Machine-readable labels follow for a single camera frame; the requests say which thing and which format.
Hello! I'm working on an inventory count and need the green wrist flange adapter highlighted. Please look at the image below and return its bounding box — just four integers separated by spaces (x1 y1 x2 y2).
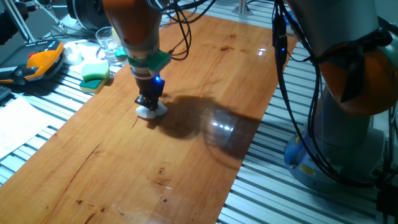
127 51 172 73

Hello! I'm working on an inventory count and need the black wrist cable bundle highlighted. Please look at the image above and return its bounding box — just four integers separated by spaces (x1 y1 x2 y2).
147 0 217 62

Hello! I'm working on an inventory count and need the white paper sheet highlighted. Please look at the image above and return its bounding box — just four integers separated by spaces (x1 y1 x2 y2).
0 96 52 159

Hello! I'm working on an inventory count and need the light green wavy sponge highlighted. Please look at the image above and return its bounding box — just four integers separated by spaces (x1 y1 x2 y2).
81 60 110 82

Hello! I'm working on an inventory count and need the person in dark clothes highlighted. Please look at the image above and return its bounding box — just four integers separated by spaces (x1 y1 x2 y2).
0 0 32 46

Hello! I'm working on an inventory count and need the white rectangular sponge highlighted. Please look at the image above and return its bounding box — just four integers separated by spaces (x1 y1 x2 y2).
136 101 168 119

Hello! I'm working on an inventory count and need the clear drinking glass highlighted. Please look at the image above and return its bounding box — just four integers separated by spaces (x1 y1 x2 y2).
95 27 124 65

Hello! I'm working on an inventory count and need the aluminium frame strut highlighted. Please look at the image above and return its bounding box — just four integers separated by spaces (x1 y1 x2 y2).
233 0 252 16
2 0 35 43

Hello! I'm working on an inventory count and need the yellow and green sponge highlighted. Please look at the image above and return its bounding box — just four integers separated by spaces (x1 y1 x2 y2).
79 77 110 94

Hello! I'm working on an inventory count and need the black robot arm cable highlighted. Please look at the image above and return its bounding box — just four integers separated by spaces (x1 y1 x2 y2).
271 0 374 189

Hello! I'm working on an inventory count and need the black round spool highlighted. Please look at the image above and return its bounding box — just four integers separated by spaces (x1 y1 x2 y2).
67 0 108 32

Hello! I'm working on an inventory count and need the orange and black teach pendant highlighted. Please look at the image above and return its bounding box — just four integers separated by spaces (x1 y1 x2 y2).
0 39 65 85

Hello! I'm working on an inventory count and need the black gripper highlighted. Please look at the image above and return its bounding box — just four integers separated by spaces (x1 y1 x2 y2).
134 75 165 111

